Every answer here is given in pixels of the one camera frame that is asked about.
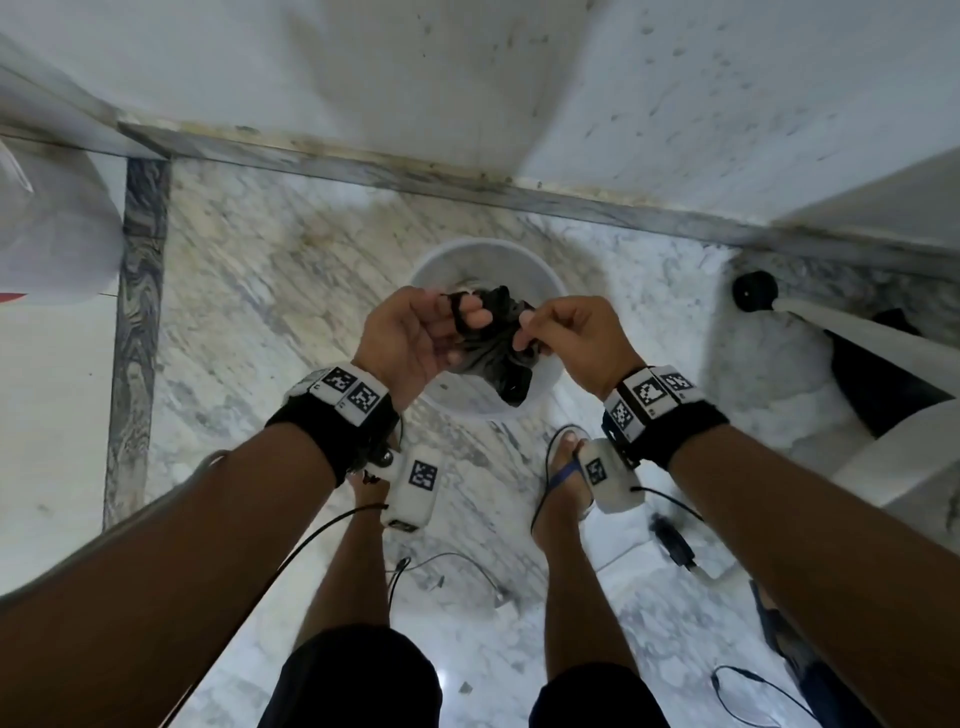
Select person's left hand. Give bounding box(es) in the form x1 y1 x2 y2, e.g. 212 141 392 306
352 287 493 410

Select person's right hand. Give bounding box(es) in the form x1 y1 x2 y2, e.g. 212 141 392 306
513 296 646 403

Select black plastic bag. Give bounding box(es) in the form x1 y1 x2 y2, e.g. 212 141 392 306
448 284 543 409

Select white translucent bucket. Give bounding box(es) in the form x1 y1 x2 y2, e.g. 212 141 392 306
408 237 569 421

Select person's left forearm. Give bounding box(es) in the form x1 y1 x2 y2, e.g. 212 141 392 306
0 422 337 728

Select person's right forearm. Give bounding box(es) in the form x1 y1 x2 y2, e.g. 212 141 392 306
667 423 960 728

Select person's left leg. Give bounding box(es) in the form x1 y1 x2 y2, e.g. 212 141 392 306
294 472 393 652

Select person's leg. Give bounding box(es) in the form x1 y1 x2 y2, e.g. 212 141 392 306
294 472 393 652
530 431 639 680

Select person's right leg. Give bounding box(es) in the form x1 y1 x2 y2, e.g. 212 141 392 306
530 431 639 680

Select black left wristband with markers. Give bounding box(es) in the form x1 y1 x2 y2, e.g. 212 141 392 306
266 363 401 487

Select black wristband with markers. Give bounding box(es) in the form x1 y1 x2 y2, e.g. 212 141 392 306
266 363 401 487
602 365 730 470

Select black right wristband with markers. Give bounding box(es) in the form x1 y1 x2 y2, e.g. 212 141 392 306
602 365 730 470

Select black round foot cap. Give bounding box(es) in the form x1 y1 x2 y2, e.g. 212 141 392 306
732 269 781 313

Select black power adapter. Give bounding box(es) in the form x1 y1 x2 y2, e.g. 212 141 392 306
648 513 700 573

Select white tube leg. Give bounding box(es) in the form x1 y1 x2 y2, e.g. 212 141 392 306
772 296 960 395

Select black dark object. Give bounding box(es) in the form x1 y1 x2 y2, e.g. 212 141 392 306
827 307 955 439

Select black shorts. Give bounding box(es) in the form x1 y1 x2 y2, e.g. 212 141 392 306
258 624 670 728

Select white panel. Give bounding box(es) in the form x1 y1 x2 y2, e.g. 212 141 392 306
830 401 960 560

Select white plastic sack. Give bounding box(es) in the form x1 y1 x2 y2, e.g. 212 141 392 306
0 140 126 307

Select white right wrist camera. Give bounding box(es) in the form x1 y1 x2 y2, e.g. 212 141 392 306
577 438 646 516

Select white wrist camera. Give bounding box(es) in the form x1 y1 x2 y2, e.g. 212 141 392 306
380 443 444 534
577 438 646 516

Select blue strap right sandal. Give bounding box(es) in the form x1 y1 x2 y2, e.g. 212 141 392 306
529 423 599 534

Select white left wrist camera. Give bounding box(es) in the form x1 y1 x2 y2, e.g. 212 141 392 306
380 443 444 534

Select black right camera cable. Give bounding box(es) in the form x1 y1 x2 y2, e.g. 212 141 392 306
629 485 706 524

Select black camera cable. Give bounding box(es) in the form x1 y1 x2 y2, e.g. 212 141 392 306
161 502 391 728
629 485 706 524

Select black left camera cable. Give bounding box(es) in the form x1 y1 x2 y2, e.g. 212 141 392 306
161 502 391 728

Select thin cable on floor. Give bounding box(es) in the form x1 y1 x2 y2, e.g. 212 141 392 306
384 551 513 610

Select black looped cable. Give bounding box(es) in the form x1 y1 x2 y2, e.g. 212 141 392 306
710 664 826 728

